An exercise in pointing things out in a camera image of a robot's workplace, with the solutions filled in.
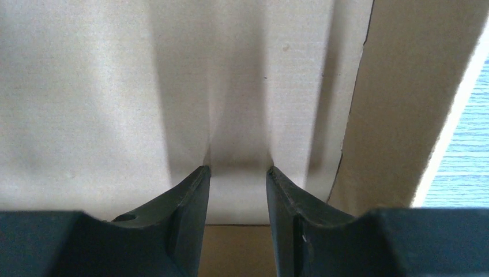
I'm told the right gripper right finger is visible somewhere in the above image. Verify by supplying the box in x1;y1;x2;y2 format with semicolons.
266;166;488;276

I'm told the brown cardboard box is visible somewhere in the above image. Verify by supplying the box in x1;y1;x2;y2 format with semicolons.
1;1;488;276

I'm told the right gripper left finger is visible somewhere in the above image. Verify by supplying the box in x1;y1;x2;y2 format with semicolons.
1;166;211;276

